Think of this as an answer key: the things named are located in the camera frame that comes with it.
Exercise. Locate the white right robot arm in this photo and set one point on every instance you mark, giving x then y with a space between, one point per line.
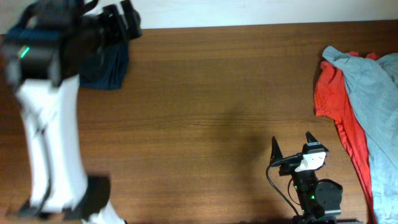
319 200

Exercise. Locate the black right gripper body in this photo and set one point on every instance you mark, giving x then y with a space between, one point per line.
288 169

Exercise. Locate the folded navy blue garment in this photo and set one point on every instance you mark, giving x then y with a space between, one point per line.
107 70

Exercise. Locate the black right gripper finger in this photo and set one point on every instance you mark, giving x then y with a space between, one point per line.
276 154
310 138

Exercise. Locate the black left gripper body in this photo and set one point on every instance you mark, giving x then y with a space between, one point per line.
109 28

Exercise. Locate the light blue grey t-shirt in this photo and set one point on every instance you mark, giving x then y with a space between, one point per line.
371 86

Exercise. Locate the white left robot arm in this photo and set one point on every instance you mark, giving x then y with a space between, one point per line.
42 53

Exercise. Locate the red t-shirt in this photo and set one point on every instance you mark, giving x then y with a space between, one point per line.
331 100

